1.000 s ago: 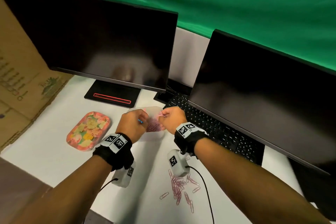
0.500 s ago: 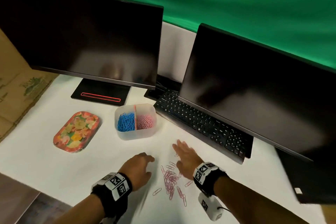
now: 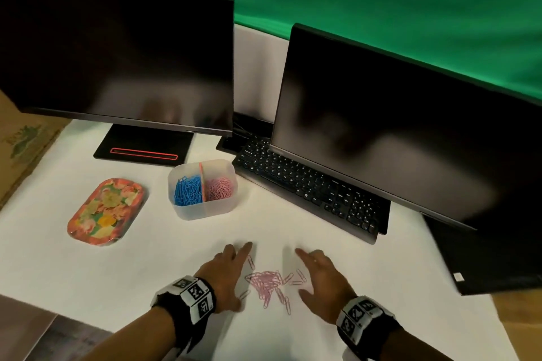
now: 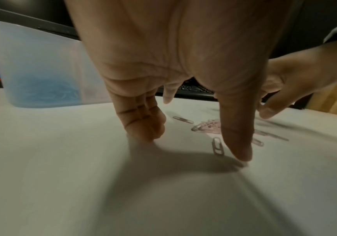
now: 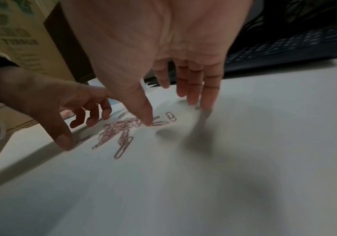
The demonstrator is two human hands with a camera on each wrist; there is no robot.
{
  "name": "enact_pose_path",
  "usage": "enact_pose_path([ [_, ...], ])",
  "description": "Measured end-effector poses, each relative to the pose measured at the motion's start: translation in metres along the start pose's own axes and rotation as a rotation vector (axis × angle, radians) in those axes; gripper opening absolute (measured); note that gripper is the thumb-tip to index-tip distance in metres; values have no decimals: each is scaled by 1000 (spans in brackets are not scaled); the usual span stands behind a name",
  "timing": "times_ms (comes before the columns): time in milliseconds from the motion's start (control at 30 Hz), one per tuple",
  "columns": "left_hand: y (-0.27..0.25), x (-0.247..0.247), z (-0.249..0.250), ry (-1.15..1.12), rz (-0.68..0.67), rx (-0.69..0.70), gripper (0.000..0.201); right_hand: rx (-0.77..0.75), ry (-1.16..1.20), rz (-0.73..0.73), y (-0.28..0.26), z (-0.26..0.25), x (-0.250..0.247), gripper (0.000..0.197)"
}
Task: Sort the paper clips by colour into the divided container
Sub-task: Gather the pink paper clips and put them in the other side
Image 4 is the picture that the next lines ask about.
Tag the person's right hand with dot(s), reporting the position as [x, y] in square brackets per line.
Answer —
[308, 69]

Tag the white table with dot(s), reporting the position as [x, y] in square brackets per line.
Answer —
[69, 172]

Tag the black laptop with sticker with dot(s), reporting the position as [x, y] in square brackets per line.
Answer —
[299, 101]

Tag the sorted blue clips heap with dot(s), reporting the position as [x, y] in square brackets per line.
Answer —
[44, 89]

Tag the person's left hand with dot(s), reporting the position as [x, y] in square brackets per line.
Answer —
[171, 41]

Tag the black keyboard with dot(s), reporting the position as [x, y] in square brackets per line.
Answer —
[191, 88]

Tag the translucent plastic container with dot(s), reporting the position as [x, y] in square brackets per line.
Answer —
[40, 57]

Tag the pile of blue pink paperclips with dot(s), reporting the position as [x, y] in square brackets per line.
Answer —
[206, 125]

